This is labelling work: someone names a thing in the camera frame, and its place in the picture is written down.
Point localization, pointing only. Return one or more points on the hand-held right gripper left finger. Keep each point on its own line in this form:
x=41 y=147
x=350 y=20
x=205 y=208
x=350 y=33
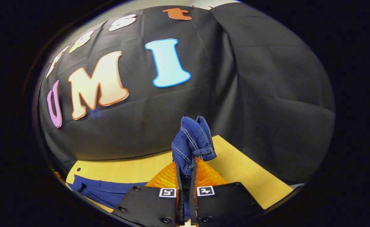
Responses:
x=147 y=205

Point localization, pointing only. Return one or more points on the blue denim jeans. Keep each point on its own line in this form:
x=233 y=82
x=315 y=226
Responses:
x=191 y=142

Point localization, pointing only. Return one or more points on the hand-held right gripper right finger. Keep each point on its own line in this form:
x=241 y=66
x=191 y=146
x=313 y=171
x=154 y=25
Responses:
x=226 y=201

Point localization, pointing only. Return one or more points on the black backdrop cloth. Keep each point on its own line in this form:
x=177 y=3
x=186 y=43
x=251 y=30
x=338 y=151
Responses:
x=260 y=94

